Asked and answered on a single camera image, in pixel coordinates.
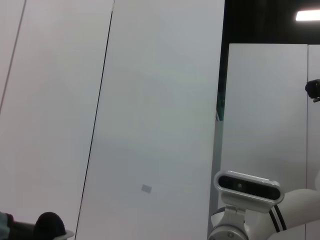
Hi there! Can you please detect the grey-green cloth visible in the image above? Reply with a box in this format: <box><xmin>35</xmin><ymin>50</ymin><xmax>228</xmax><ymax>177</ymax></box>
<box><xmin>0</xmin><ymin>211</ymin><xmax>15</xmax><ymax>240</ymax></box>

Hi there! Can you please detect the silver head camera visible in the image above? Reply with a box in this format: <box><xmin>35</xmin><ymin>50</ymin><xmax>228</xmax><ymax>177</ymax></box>
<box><xmin>213</xmin><ymin>170</ymin><xmax>285</xmax><ymax>214</ymax></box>

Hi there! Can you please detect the black cloth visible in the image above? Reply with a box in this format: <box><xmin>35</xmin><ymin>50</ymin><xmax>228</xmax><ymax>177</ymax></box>
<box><xmin>11</xmin><ymin>211</ymin><xmax>68</xmax><ymax>240</ymax></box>

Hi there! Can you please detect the small black mounted device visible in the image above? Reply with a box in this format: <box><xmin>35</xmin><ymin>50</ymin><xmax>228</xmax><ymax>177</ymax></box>
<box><xmin>304</xmin><ymin>78</ymin><xmax>320</xmax><ymax>104</ymax></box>

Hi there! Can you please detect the white robot neck mount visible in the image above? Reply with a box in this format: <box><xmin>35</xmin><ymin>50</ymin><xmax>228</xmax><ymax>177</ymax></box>
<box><xmin>207</xmin><ymin>194</ymin><xmax>275</xmax><ymax>240</ymax></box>

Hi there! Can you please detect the white ceiling light strip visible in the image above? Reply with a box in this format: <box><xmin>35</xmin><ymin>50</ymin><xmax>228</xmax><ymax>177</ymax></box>
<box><xmin>295</xmin><ymin>10</ymin><xmax>320</xmax><ymax>22</ymax></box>

